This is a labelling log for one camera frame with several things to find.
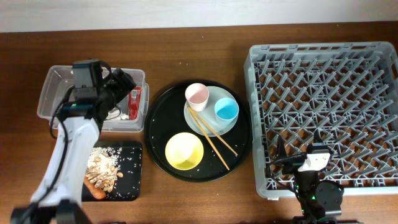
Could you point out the round black tray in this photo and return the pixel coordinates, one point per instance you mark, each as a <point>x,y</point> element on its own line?
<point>165,119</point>

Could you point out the blue cup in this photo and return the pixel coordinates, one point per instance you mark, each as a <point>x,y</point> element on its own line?
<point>226,110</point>

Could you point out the wooden chopstick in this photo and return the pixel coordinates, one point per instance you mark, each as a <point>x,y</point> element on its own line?
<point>199,121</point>
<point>207,138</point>

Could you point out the yellow bowl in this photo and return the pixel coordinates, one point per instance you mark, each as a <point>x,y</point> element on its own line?
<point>184,151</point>

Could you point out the clear plastic bin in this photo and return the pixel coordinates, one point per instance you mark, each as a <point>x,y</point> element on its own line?
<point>60,78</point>

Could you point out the red snack wrapper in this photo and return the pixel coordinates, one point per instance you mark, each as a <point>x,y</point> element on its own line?
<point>134,102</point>

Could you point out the food scraps and rice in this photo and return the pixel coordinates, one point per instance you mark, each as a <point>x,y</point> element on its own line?
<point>103,169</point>

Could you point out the grey dishwasher rack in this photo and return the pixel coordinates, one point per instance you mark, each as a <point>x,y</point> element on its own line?
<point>346,90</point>

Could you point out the pink cup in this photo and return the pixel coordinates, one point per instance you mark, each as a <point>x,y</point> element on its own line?
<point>197,95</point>

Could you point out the orange carrot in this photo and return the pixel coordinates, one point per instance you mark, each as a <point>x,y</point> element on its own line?
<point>97,193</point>

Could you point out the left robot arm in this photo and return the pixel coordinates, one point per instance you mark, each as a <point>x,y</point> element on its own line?
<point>80,114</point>

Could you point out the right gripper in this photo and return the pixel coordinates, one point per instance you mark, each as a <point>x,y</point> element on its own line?
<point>291,164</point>

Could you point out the black rectangular tray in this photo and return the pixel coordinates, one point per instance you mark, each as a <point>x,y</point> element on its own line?
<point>128,187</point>

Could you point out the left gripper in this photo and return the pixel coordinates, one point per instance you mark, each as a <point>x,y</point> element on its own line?
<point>124,83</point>

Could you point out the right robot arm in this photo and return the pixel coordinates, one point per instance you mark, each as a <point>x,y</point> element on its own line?
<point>320,200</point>

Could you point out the white tissue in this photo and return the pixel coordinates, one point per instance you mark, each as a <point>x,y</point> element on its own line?
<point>117,114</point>

